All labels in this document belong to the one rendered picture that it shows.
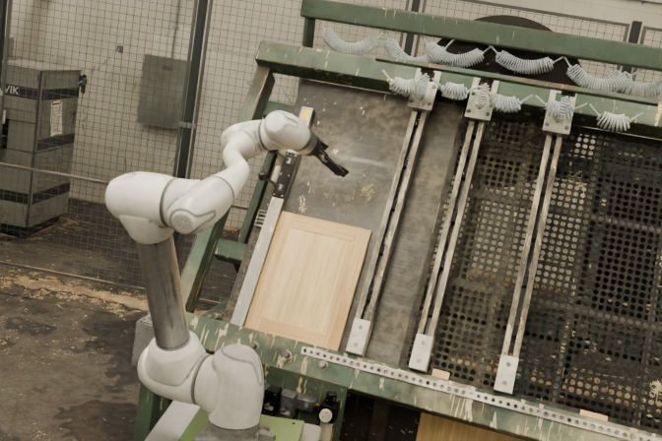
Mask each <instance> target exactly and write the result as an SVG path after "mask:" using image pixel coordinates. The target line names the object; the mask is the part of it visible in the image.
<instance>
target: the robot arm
mask: <svg viewBox="0 0 662 441"><path fill-rule="evenodd" d="M221 146H222V148H223V150H224V151H223V161H224V163H225V165H226V167H227V169H225V170H223V171H221V172H219V173H216V174H214V175H211V176H209V177H207V178H206V179H204V180H202V181H200V180H193V179H182V178H176V177H172V176H169V175H166V174H160V173H153V172H142V171H139V172H129V173H125V174H123V175H121V176H119V177H116V178H114V179H113V180H111V182H110V183H109V184H108V186H107V189H106V192H105V202H106V207H107V209H108V210H109V211H110V212H111V213H112V214H113V215H114V216H115V217H116V218H117V219H119V220H120V221H121V223H122V224H123V226H124V227H125V229H126V230H127V231H128V233H129V235H130V236H131V237H132V238H133V239H134V240H135V241H136V244H137V249H138V254H139V259H140V264H141V269H142V274H143V279H144V285H145V290H146V294H147V299H148V304H149V309H150V314H151V319H152V324H153V329H154V334H155V337H154V338H153V339H152V341H151V342H150V344H149V346H147V347H146V348H145V349H144V350H143V352H142V354H141V356H140V358H139V361H138V368H137V369H138V376H139V379H140V381H141V382H142V383H143V384H144V386H145V387H147V388H148V389H149V390H150V391H152V392H153V393H155V394H157V395H159V396H162V397H165V398H167V399H171V400H174V401H178V402H181V403H186V404H190V405H196V406H199V407H200V408H202V409H203V410H205V411H206V412H208V413H209V417H208V422H207V426H206V427H205V429H204V430H203V431H202V432H201V433H199V434H198V435H196V436H195V437H194V441H274V440H275V439H276V434H274V433H272V432H269V431H270V427H269V426H268V425H265V424H260V414H261V411H262V404H263V395H264V374H263V368H262V364H261V361H260V358H259V355H258V354H257V353H256V352H255V350H254V349H253V348H251V347H249V346H245V345H239V344H233V345H228V346H223V347H221V348H220V349H218V350H217V351H216V352H215V354H214V355H212V354H209V353H206V350H205V349H204V347H203V346H202V344H201V343H200V341H199V339H198V337H197V335H196V334H195V333H193V332H192V331H190V330H189V329H188V323H187V317H186V311H185V305H184V299H183V293H182V287H181V281H180V275H179V269H178V264H177V258H176V253H175V247H174V241H173V235H172V234H173V233H174V231H176V232H178V233H180V234H185V235H188V234H195V233H198V232H201V231H203V230H205V229H207V228H208V227H210V226H211V225H213V224H214V223H215V222H217V221H218V220H219V219H220V218H221V217H222V216H223V215H224V214H225V213H226V212H227V210H228V209H229V208H230V206H231V205H232V204H233V202H234V200H235V198H236V196H237V195H238V193H239V192H240V190H241V189H242V187H243V186H244V184H245V183H246V181H247V179H248V176H249V166H248V164H247V162H246V160H248V159H250V158H253V157H256V156H259V155H261V154H262V153H264V152H267V151H272V150H293V151H295V152H297V153H298V154H300V155H306V156H308V157H312V156H315V157H316V158H318V159H319V160H320V162H321V163H323V164H324V165H326V166H327V167H328V168H329V169H330V170H331V171H333V172H334V175H337V176H342V177H345V176H346V175H347V174H348V173H349V172H350V171H349V170H347V169H346V168H344V167H343V166H341V165H338V164H337V163H336V162H335V161H334V160H333V159H332V158H331V157H329V156H328V154H327V153H326V152H325V150H326V149H327V148H328V147H329V146H328V145H326V144H325V143H323V142H322V141H320V139H319V137H318V136H316V135H315V134H314V133H313V131H312V130H310V129H309V128H308V127H307V126H305V124H304V123H303V122H302V121H301V120H300V119H299V118H297V117H296V116H294V115H292V114H290V113H288V112H286V111H281V110H276V111H273V112H271V113H269V114H268V115H267V116H266V118H265V119H264V120H252V121H246V122H242V123H238V124H234V125H232V126H231V127H229V128H228V129H226V130H225V131H224V133H223V134H222V136H221ZM323 154H325V156H324V155H323Z"/></svg>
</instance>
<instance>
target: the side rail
mask: <svg viewBox="0 0 662 441"><path fill-rule="evenodd" d="M275 82H276V80H275V78H274V76H273V73H272V72H271V69H270V68H265V67H259V66H257V69H256V71H255V74H254V77H253V80H252V82H251V85H250V88H249V91H248V93H247V96H246V99H245V102H244V105H243V107H242V110H241V113H240V115H239V117H238V120H237V123H236V124H238V123H242V122H246V121H252V120H262V118H263V116H262V113H263V110H264V108H265V105H266V102H267V100H269V98H270V95H271V92H272V90H273V87H274V84H275ZM225 169H227V167H226V165H225V163H224V161H223V163H222V166H221V169H220V171H219V172H221V171H223V170H225ZM231 207H232V206H230V208H229V209H228V210H227V212H226V213H225V214H224V215H223V216H222V217H221V218H220V219H219V220H218V221H217V222H215V223H214V224H213V225H211V226H210V227H208V228H207V229H205V230H203V231H201V232H198V233H197V234H196V236H195V239H194V242H193V245H192V248H191V250H190V253H189V256H188V259H187V261H186V264H185V267H184V270H183V272H182V275H181V278H180V281H181V287H182V293H183V299H184V305H185V311H186V312H189V313H193V314H194V311H195V308H196V305H197V303H198V300H199V297H200V294H201V291H202V288H203V286H204V283H205V280H206V278H207V275H208V272H209V269H210V267H211V264H212V261H213V258H214V250H215V248H216V245H217V242H218V239H219V238H220V237H221V235H222V232H223V230H224V227H225V224H226V221H227V218H228V215H229V212H230V210H231Z"/></svg>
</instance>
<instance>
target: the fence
mask: <svg viewBox="0 0 662 441"><path fill-rule="evenodd" d="M304 109H309V110H310V113H309V116H308V119H307V120H303V119H301V116H302V113H303V110H304ZM314 114H315V112H314V109H313V108H310V107H305V106H303V107H302V108H301V111H300V114H299V117H298V118H299V119H300V120H301V121H302V122H303V123H304V124H305V126H307V127H308V128H309V129H310V126H311V123H312V120H313V117H314ZM288 152H289V153H294V154H298V153H297V152H295V151H293V150H288ZM300 157H301V155H300V154H298V158H297V161H296V164H295V167H294V170H293V173H292V176H291V179H290V182H289V185H288V188H287V191H286V195H285V198H284V199H281V198H277V197H273V196H272V199H271V202H270V205H269V208H268V211H267V214H266V217H265V220H264V222H263V225H262V228H261V231H260V234H259V237H258V240H257V243H256V246H255V249H254V252H253V255H252V258H251V261H250V264H249V267H248V271H247V274H246V277H245V280H244V283H243V286H242V289H241V292H240V295H239V298H238V301H237V304H236V307H235V310H234V312H233V315H232V320H231V324H235V325H239V326H242V327H244V324H245V321H246V318H247V315H248V312H249V309H250V306H251V303H252V300H253V297H254V294H255V291H256V288H257V286H258V283H259V280H260V276H261V273H262V270H263V267H264V264H265V261H266V258H267V255H268V252H269V249H270V246H271V243H272V240H273V237H274V234H275V230H276V227H277V224H278V221H279V218H280V215H281V212H282V211H283V210H284V207H285V205H286V202H287V199H288V196H289V193H290V190H291V186H292V183H293V180H294V177H295V174H296V171H297V168H298V163H299V160H300Z"/></svg>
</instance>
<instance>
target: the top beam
mask: <svg viewBox="0 0 662 441"><path fill-rule="evenodd" d="M255 61H256V63H257V65H263V66H268V67H269V68H270V69H271V68H272V70H273V73H276V74H282V75H287V76H293V77H299V78H305V79H310V80H315V81H321V82H327V83H333V84H339V85H345V86H350V87H356V88H362V89H368V90H374V91H379V92H385V93H391V94H396V93H395V92H392V90H389V87H390V86H389V82H390V81H389V79H388V78H387V77H386V76H385V74H384V73H383V72H382V70H384V71H385V72H386V74H387V75H388V76H389V78H390V79H393V80H394V79H395V78H396V77H398V78H399V77H400V79H401V78H402V79H404V80H412V79H414V80H415V76H416V72H417V69H418V68H415V67H409V66H403V65H397V64H391V63H385V62H378V61H375V58H371V57H365V56H359V55H353V54H347V53H341V52H335V51H329V50H322V49H316V48H310V47H304V46H298V45H291V44H285V43H280V42H274V41H268V40H262V41H261V42H260V45H259V47H258V50H257V53H256V56H255ZM473 80H474V77H470V76H464V75H458V74H451V73H445V72H441V76H440V79H439V83H440V84H441V85H444V86H445V85H446V83H448V84H449V82H451V83H453V84H457V85H458V84H459V85H460V84H461V85H462V84H464V90H465V88H467V91H468V90H470V89H471V88H472V84H473ZM440 90H441V87H440V86H438V87H437V91H436V94H435V98H434V100H436V101H441V102H447V103H453V104H459V105H465V106H467V104H468V100H469V96H470V92H468V93H467V97H466V98H464V99H463V100H461V98H460V100H458V99H456V100H455V99H451V98H448V97H444V96H441V94H442V92H441V91H440ZM550 92H551V90H549V89H543V88H537V87H530V86H524V85H518V84H513V83H507V82H501V81H499V83H498V87H497V91H496V93H497V94H499V95H504V96H515V97H516V101H517V99H519V100H520V101H521V100H523V99H524V98H526V97H528V96H529V95H533V96H532V97H530V98H528V99H527V100H525V101H523V102H522V104H520V107H521V109H520V110H517V112H515V111H514V112H513V113H511V111H510V112H509V113H510V114H516V115H522V116H528V117H533V118H539V119H545V116H546V114H545V113H546V111H547V109H546V110H545V109H544V108H545V105H544V104H543V103H542V102H541V101H540V100H538V99H537V98H536V97H535V95H537V96H538V97H539V98H540V99H541V100H542V101H543V102H544V103H548V101H549V97H550ZM397 95H398V94H397ZM584 103H587V105H585V106H583V107H580V108H578V109H575V110H574V111H573V115H572V120H571V124H573V125H579V126H585V127H591V128H596V129H602V130H608V127H609V124H610V121H609V123H608V125H607V127H606V129H604V126H605V124H606V122H607V120H608V119H607V120H606V121H605V123H604V125H603V126H602V128H601V127H600V125H601V124H602V122H603V121H604V119H605V118H604V119H603V120H602V121H601V123H600V124H599V125H597V123H598V122H599V120H600V119H601V118H602V117H601V118H600V119H599V120H596V119H597V117H598V115H597V114H596V113H595V112H594V110H593V109H592V108H591V107H590V105H589V104H590V103H591V104H592V106H593V107H594V108H595V110H596V111H597V112H598V113H601V114H602V113H603V112H605V111H606V112H609V113H613V114H615V115H616V114H617V115H618V114H619V115H623V114H624V115H625V117H628V118H629V119H632V118H634V117H635V116H636V115H638V114H640V113H642V112H643V115H641V116H639V117H637V118H636V119H634V120H632V122H631V123H629V128H628V127H627V124H626V128H627V130H626V131H624V127H623V123H622V128H623V131H622V132H621V131H620V125H619V129H618V132H620V133H625V134H631V135H636V136H642V137H648V138H654V139H659V140H662V104H658V106H652V105H646V104H639V103H633V102H627V101H621V100H615V99H609V98H602V97H597V96H591V95H585V94H577V96H576V101H575V106H574V108H576V107H578V106H579V105H582V104H584Z"/></svg>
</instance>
